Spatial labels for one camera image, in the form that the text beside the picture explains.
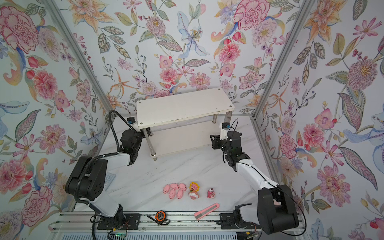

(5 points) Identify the white two-tier shelf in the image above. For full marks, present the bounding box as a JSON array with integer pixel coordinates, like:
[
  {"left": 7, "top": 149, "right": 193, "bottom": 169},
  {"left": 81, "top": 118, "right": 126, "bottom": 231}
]
[{"left": 137, "top": 88, "right": 235, "bottom": 161}]

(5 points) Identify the small red pink figurine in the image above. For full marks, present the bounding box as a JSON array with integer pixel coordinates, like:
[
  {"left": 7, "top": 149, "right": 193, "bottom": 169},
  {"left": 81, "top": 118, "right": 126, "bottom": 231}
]
[{"left": 207, "top": 188, "right": 216, "bottom": 199}]

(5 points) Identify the yellow-haired princess toy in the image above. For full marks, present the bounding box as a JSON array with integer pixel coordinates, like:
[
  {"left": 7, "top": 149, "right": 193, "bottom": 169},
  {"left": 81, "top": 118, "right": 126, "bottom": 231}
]
[{"left": 189, "top": 182, "right": 200, "bottom": 200}]

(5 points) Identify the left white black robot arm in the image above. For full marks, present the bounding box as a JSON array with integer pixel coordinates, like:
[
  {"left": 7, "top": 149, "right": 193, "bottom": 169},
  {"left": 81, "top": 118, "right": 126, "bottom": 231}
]
[{"left": 65, "top": 130, "right": 143, "bottom": 228}]

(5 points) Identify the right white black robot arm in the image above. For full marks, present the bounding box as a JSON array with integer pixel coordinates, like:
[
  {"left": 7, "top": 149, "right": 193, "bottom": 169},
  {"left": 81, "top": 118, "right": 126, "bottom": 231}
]
[{"left": 210, "top": 131, "right": 299, "bottom": 235}]

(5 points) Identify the yellow grey calculator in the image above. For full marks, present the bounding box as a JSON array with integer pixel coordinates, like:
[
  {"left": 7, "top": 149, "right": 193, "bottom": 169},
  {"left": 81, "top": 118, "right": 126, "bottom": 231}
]
[{"left": 104, "top": 173, "right": 116, "bottom": 191}]

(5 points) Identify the pink piglet toy cluster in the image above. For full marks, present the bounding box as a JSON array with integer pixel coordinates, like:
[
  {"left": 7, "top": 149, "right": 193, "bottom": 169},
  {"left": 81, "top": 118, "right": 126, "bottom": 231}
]
[{"left": 163, "top": 183, "right": 187, "bottom": 200}]

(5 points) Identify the pink striped flat tool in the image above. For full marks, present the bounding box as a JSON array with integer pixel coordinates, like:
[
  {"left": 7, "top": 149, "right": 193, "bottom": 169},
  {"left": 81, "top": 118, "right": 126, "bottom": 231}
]
[{"left": 194, "top": 203, "right": 220, "bottom": 221}]

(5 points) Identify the black orange tape measure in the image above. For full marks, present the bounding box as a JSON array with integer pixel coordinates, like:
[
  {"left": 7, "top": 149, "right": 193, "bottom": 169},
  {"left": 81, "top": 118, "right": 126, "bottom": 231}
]
[{"left": 147, "top": 211, "right": 170, "bottom": 226}]

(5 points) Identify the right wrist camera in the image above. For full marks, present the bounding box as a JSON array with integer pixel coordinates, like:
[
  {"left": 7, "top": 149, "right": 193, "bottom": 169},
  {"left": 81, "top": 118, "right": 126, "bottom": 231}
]
[{"left": 220, "top": 122, "right": 231, "bottom": 141}]

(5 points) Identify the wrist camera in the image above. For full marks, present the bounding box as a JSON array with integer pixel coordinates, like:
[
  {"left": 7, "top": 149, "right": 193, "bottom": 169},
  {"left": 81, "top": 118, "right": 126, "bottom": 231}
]
[
  {"left": 127, "top": 117, "right": 136, "bottom": 127},
  {"left": 220, "top": 122, "right": 231, "bottom": 141}
]

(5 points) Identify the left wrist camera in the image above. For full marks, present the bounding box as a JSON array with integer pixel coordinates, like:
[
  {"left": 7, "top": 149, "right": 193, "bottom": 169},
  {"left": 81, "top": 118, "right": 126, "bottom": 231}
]
[{"left": 127, "top": 117, "right": 136, "bottom": 127}]

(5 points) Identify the left black corrugated cable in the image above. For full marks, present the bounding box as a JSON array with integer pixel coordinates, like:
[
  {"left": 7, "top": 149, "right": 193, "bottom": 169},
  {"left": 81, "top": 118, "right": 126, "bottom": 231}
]
[{"left": 107, "top": 109, "right": 133, "bottom": 152}]

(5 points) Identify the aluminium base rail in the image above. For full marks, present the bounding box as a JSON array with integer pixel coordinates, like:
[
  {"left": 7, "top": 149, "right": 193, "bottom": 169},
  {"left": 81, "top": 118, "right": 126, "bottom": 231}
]
[{"left": 47, "top": 211, "right": 307, "bottom": 234}]

